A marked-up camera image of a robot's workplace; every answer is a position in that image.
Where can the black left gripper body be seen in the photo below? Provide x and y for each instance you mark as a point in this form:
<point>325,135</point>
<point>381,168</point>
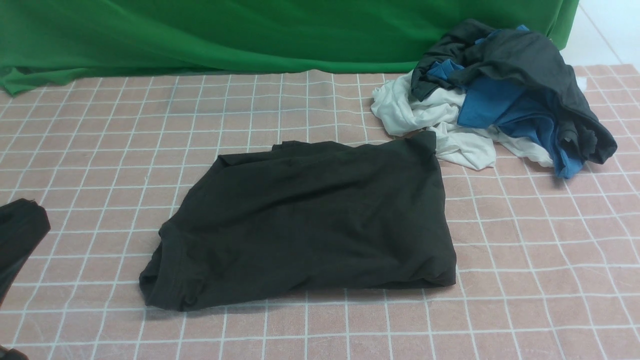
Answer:
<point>23,225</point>

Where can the dark gray long-sleeved shirt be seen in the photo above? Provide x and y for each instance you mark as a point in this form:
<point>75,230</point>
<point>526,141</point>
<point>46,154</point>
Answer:
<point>305,217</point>

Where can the white crumpled shirt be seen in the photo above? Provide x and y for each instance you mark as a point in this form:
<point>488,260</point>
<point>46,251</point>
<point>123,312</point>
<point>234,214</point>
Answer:
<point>473,148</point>

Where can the blue crumpled shirt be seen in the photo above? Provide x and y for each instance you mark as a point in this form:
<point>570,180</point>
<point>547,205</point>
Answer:
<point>519,113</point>

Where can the dark gray crumpled shirt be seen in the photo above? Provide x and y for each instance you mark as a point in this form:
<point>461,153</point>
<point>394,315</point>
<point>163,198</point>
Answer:
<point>522,57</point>

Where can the green backdrop cloth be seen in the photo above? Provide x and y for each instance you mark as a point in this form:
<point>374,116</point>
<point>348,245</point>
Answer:
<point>57,41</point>

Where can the pink checkered tablecloth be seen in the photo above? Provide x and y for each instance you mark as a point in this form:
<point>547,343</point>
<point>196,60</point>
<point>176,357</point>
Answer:
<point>547,270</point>

